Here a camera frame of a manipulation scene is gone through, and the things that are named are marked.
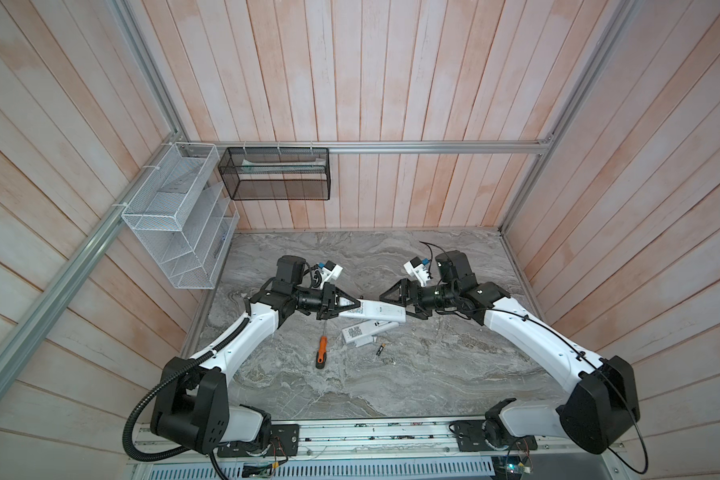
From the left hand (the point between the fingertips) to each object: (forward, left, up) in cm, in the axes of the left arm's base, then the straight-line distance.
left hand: (357, 312), depth 72 cm
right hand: (+3, -8, -2) cm, 9 cm away
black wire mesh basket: (+54, +28, +3) cm, 61 cm away
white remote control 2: (+5, -3, -20) cm, 21 cm away
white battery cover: (+2, -2, -22) cm, 22 cm away
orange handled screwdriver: (-4, +10, -20) cm, 23 cm away
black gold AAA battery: (-1, -7, -21) cm, 23 cm away
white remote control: (+1, -5, -1) cm, 5 cm away
